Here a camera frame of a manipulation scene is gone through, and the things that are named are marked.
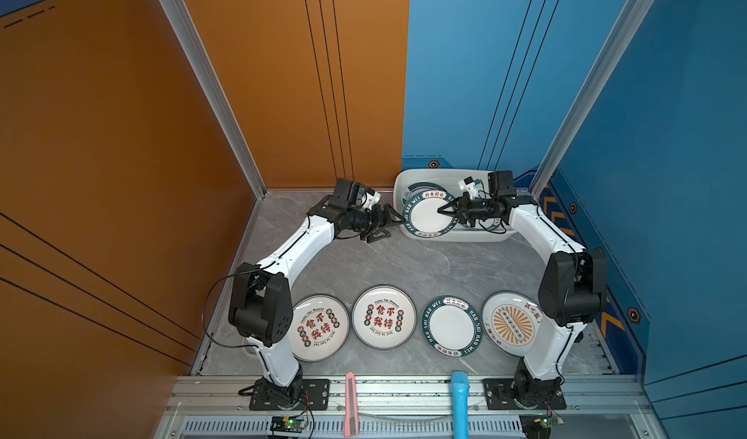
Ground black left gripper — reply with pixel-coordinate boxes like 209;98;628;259
345;203;405;243

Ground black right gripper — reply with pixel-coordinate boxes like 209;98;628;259
438;193;499;227

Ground green lettered rim plate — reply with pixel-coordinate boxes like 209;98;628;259
401;190;458;239
420;295;484;357
477;217;508;235

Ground white plate red characters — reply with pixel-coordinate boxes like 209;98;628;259
351;285;417;351
289;294;350;362

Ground green red rim plate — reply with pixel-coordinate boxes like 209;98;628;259
402;182;445;204

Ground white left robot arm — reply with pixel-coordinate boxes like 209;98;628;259
228;204;405;408

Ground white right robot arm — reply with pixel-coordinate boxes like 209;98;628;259
438;193;608;409

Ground white plastic bin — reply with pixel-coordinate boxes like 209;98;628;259
394;169;517;243

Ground white sensor module right gripper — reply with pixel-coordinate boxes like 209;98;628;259
458;177;486;200

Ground white sensor module gripper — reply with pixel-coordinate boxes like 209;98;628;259
360;188;381;211
458;177;486;200

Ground white sensor module left gripper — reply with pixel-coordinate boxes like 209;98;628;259
360;188;381;211

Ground orange sunburst plate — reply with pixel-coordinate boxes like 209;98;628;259
482;291;544;357

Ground pink utility knife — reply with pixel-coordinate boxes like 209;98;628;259
344;372;360;438

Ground green circuit board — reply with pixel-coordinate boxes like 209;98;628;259
268;416;311;438

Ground right small circuit board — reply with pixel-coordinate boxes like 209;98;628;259
534;411;565;430

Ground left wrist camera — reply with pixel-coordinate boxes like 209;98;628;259
329;178;361;210

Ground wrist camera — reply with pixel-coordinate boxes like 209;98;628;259
487;171;517;200
329;178;361;210

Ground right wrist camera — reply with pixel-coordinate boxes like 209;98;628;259
487;171;517;200

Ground blue handle tool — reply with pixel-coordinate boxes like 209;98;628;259
451;371;470;439

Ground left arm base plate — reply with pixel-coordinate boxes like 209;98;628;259
249;378;330;412

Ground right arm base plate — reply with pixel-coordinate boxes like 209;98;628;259
482;378;567;410

